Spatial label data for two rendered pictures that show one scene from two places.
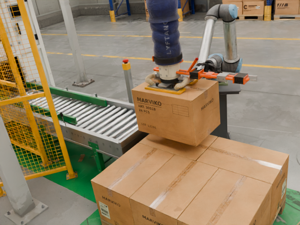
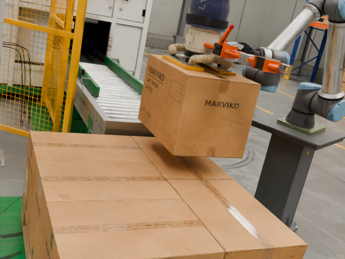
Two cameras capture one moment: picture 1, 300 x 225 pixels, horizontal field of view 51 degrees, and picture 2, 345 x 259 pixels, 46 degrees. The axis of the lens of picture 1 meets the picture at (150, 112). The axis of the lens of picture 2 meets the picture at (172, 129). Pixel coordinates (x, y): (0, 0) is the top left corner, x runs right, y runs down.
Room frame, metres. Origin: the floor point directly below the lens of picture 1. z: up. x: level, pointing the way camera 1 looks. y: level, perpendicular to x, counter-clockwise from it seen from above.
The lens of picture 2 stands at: (0.33, -1.02, 1.37)
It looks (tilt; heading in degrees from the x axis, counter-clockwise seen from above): 17 degrees down; 23
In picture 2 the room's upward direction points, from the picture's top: 12 degrees clockwise
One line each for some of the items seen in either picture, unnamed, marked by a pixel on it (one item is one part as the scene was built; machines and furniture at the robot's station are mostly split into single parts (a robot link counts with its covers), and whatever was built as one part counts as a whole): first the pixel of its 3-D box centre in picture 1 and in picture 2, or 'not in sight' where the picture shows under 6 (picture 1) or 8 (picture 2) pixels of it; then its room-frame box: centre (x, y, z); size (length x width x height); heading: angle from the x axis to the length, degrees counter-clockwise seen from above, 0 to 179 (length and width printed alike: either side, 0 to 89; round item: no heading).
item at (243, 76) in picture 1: (240, 78); (266, 64); (2.02, -0.65, 1.20); 0.08 x 0.07 x 0.05; 49
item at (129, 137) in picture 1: (143, 127); (156, 127); (2.65, 0.08, 0.58); 0.70 x 0.03 x 0.06; 139
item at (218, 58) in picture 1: (215, 60); (275, 59); (2.49, -0.59, 1.20); 0.12 x 0.09 x 0.10; 139
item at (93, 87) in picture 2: (29, 109); (74, 69); (3.44, 1.41, 0.60); 1.60 x 0.10 x 0.09; 49
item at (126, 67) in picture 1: (132, 103); not in sight; (3.41, 0.19, 0.50); 0.07 x 0.07 x 1.00; 49
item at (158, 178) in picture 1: (191, 187); (140, 215); (1.98, -0.24, 0.34); 1.20 x 1.00 x 0.40; 49
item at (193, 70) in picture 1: (196, 73); (225, 50); (2.25, -0.39, 1.20); 0.10 x 0.08 x 0.06; 139
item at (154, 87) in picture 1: (164, 86); (182, 59); (2.34, -0.14, 1.09); 0.34 x 0.10 x 0.05; 49
